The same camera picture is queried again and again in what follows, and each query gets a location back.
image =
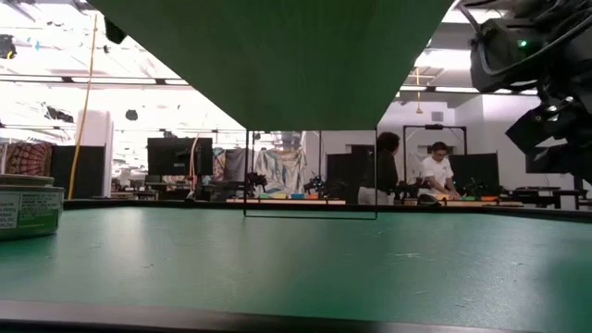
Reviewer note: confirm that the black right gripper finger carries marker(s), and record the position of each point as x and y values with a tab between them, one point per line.
564	162
541	131

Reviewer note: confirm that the green-label silver-lid can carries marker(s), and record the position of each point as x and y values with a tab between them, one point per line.
32	213

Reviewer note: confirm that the small black robot arm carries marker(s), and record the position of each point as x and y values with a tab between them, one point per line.
409	189
319	185
256	182

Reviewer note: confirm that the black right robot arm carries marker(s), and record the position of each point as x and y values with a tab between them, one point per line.
501	55

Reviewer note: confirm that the wooden shelf board black edges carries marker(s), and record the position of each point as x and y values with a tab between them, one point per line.
277	65

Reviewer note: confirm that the black work table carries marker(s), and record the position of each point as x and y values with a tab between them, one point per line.
536	189

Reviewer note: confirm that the black partition screen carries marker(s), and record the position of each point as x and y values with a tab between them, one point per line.
476	171

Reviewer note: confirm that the wooden work table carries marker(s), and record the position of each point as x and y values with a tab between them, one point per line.
324	201
499	203

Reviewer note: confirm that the person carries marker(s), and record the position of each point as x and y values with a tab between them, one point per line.
437	171
384	171

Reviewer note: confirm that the black cabinet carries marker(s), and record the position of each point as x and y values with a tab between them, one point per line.
344	178

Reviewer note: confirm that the leaf patterned cloth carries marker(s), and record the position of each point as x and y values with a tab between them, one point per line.
282	168

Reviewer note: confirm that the green table mat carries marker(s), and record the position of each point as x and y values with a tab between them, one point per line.
296	268

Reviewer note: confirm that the grey hanging cloth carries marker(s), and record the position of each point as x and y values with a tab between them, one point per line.
238	164

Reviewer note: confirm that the large black monitor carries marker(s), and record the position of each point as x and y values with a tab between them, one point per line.
178	157

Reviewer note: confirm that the black round ceiling fixture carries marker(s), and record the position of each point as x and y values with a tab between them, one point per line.
131	114

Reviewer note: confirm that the black panel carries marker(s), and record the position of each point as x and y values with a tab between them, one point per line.
88	171

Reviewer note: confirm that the red patterned cloth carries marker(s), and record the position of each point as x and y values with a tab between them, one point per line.
28	157

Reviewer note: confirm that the black metal frame stand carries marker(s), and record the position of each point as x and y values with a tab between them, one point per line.
435	126

